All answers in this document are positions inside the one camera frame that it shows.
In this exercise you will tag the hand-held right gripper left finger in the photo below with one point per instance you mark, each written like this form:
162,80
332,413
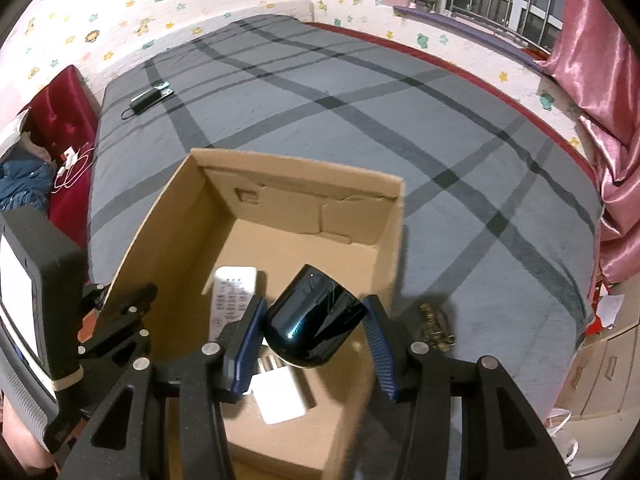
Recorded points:
247,350

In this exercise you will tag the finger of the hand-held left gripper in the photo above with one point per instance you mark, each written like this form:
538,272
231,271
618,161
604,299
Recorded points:
130,325
94,297

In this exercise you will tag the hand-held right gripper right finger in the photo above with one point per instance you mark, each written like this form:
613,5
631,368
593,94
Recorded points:
380,350

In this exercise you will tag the white charger adapter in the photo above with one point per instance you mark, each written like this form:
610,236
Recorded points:
280,400

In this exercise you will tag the cardboard box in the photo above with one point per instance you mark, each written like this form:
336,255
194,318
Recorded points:
280,240

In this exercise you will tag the person's left forearm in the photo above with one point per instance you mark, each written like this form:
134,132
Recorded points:
20,440

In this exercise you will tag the white remote control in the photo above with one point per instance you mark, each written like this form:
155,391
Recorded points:
232,295

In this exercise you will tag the brass key bunch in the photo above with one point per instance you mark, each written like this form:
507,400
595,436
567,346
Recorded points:
435,330

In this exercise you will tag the dark blue jacket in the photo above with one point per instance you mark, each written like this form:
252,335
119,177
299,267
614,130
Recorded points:
25,185

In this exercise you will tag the brown garment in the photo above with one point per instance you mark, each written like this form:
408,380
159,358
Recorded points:
32,150

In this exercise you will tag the white plastic bag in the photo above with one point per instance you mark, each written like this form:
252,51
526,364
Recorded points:
560,425

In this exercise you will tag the black power bank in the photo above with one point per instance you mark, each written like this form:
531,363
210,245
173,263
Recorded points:
147,97

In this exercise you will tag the white drawer cabinet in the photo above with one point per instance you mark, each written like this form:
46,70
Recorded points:
605,360

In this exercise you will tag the grey striped bed sheet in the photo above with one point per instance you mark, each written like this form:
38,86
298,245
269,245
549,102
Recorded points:
350,125

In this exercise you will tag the white paper sheet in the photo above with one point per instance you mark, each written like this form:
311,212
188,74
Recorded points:
612,310

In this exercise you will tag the pink satin curtain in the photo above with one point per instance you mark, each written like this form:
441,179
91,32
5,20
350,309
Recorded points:
600,60

